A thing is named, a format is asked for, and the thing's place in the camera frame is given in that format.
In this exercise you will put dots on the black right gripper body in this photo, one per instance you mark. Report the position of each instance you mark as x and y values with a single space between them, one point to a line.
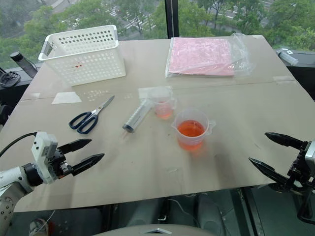
301 175

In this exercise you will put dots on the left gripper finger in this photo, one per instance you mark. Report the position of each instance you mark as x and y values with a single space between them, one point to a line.
76 144
88 162

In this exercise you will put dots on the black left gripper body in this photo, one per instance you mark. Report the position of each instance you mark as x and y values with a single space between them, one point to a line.
57 166

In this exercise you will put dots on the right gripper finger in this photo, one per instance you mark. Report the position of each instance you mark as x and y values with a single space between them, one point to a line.
267 170
283 139

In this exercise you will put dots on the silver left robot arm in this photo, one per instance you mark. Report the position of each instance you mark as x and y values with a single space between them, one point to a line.
12 180

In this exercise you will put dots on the large clear plastic syringe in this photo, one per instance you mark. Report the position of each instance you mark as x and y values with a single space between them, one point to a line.
137 115

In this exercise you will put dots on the large beaker with orange liquid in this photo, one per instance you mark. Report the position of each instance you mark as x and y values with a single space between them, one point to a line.
191 132

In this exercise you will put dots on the small beaker with pink liquid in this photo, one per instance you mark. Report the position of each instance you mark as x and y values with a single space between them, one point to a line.
163 108

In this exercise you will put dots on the clear tape patch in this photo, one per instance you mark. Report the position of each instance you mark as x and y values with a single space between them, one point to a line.
284 80

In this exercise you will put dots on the white and red shoe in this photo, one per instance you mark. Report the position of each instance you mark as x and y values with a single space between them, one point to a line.
39 227

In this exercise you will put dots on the dark rounded shape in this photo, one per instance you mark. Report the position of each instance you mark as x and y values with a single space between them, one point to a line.
144 212
210 214

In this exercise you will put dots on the white perforated plastic basket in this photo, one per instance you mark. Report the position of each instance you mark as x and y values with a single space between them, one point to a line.
83 59

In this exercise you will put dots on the pink sheets in plastic bag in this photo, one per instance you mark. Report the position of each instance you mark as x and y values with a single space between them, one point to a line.
242 56

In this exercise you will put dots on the black bottle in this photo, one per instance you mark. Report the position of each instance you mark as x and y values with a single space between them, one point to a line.
23 64

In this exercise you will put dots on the pink sheet stack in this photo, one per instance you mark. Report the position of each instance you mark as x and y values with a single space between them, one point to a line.
199 56

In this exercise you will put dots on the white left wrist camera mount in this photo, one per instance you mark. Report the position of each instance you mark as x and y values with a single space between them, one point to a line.
42 150

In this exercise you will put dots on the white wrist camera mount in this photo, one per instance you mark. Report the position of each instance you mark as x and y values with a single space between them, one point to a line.
42 150
310 155

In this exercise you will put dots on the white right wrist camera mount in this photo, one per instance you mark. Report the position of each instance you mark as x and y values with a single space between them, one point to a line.
310 155

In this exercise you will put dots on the black window frame post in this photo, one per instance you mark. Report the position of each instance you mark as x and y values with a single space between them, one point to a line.
171 17

